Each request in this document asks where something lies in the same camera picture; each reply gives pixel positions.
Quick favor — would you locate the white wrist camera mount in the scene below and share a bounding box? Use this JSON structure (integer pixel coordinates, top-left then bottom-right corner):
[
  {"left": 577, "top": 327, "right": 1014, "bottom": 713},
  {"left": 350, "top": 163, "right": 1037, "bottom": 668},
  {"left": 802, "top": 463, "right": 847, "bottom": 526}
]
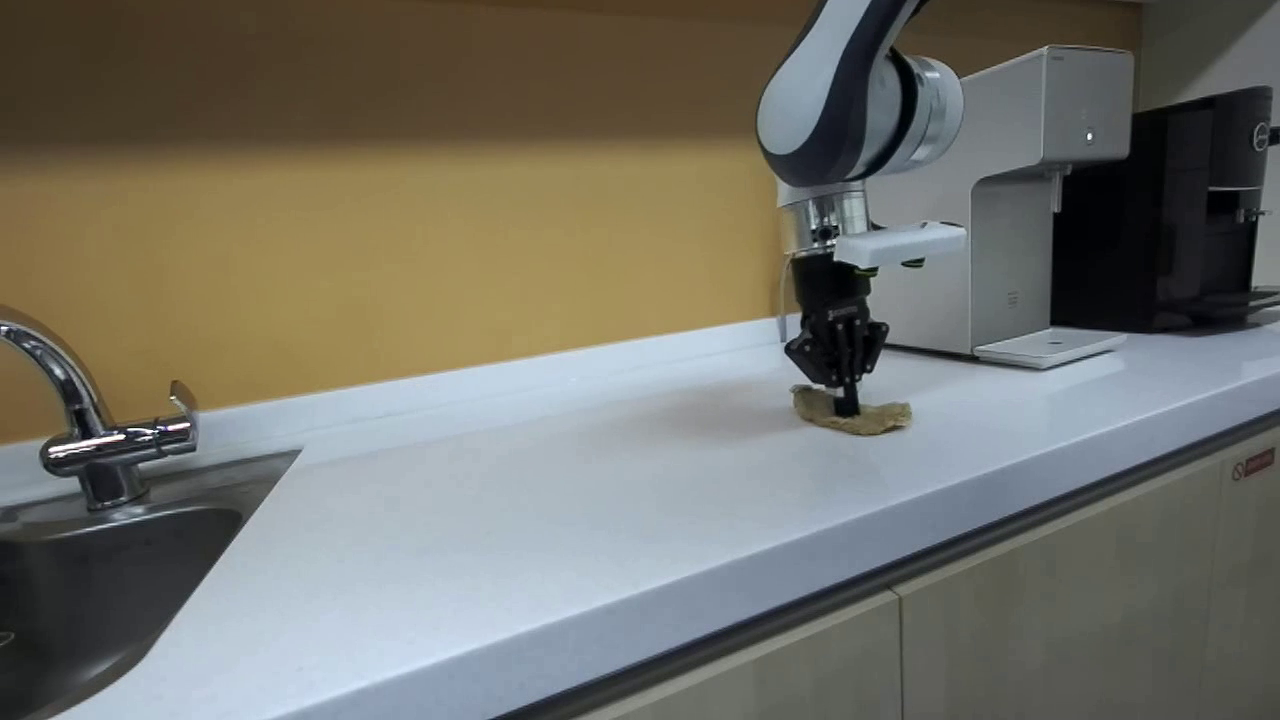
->
[{"left": 834, "top": 220, "right": 963, "bottom": 267}]

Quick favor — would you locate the brown fuzzy cloth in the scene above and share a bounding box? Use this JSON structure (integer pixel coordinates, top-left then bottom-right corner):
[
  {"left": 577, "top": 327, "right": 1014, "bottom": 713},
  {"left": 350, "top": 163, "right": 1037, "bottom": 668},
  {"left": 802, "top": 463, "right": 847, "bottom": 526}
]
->
[{"left": 793, "top": 383, "right": 912, "bottom": 438}]

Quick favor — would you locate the white water dispenser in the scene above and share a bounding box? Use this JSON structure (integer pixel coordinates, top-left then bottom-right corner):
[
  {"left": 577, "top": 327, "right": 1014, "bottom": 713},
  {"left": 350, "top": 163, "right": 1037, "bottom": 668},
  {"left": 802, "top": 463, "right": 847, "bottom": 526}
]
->
[{"left": 869, "top": 43, "right": 1131, "bottom": 367}]

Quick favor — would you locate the chrome sink faucet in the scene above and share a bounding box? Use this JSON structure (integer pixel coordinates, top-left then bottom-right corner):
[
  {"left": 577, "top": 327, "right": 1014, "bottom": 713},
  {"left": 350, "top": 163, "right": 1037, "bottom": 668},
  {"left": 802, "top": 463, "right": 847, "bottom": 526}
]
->
[{"left": 0, "top": 314, "right": 201, "bottom": 512}]

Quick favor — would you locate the black coffee machine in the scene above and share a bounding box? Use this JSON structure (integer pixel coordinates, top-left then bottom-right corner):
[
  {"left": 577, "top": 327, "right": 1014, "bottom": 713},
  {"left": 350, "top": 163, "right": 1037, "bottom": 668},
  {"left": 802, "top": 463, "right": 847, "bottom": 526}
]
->
[{"left": 1054, "top": 83, "right": 1276, "bottom": 331}]

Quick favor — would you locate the right beige cabinet door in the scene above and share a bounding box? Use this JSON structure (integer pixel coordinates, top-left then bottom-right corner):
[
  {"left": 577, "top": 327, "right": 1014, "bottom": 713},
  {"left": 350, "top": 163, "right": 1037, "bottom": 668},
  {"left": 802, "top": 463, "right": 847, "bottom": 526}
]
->
[{"left": 896, "top": 432, "right": 1280, "bottom": 720}]

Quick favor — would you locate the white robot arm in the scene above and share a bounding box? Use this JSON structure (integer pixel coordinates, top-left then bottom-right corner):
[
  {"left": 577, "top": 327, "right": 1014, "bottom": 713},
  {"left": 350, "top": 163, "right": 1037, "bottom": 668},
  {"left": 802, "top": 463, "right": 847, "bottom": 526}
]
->
[{"left": 757, "top": 0, "right": 963, "bottom": 416}]

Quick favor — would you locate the stainless steel sink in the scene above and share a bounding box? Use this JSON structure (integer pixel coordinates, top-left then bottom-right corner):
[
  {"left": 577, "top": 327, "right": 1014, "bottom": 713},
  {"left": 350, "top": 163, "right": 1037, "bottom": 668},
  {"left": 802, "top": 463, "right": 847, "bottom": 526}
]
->
[{"left": 0, "top": 454, "right": 298, "bottom": 720}]

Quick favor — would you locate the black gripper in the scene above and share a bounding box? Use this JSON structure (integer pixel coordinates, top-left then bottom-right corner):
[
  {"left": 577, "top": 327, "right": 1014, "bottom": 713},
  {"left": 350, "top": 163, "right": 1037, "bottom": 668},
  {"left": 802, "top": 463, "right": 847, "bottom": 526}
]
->
[{"left": 785, "top": 256, "right": 887, "bottom": 416}]

